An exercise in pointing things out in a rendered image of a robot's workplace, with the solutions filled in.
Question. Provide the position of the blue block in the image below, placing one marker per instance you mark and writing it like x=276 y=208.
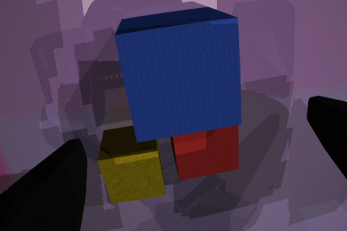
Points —
x=181 y=71

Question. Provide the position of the red block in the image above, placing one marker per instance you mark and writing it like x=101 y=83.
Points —
x=208 y=152

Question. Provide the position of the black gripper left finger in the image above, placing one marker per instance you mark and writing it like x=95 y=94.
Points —
x=51 y=196

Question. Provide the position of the yellow block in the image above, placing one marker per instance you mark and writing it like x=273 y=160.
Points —
x=131 y=170

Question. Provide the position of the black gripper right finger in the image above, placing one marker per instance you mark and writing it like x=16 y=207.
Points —
x=328 y=119

